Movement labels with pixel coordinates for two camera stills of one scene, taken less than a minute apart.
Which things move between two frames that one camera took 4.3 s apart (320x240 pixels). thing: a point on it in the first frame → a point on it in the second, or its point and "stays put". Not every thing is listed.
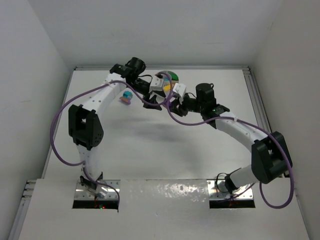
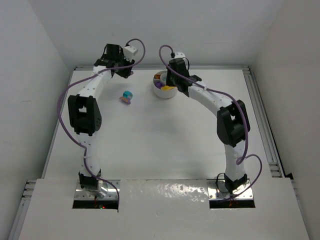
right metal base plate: [216, 189] stays put
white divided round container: [170, 78] stays put
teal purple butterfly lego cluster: [126, 97] stays put
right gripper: [179, 106] → [171, 81]
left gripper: [151, 99] → [125, 72]
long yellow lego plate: [167, 87] stays put
